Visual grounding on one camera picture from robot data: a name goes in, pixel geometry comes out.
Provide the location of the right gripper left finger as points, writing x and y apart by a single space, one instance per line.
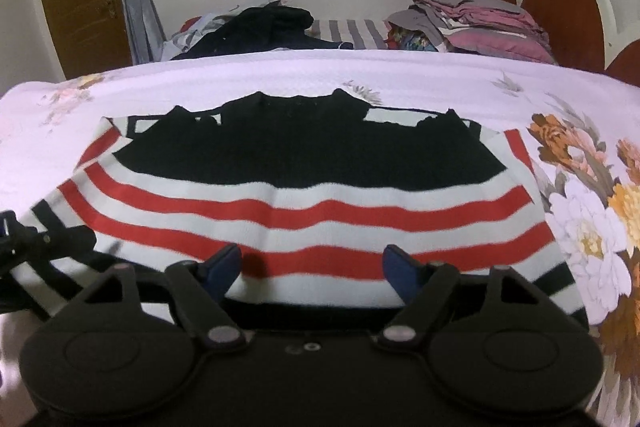
198 287

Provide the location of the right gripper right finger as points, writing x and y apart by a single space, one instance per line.
425 290

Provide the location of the red black white striped sweater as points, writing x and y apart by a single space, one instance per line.
311 189

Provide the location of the folded pink grey clothes stack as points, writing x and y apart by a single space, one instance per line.
493 28

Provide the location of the black clothes pile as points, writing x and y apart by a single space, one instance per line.
268 28

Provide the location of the pink floral bed sheet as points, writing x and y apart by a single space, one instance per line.
580 129

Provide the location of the colourful patterned cloth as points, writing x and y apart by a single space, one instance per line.
399 38

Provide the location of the grey white striped cloth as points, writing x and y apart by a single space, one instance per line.
362 34

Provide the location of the red white heart headboard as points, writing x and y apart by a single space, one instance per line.
584 34

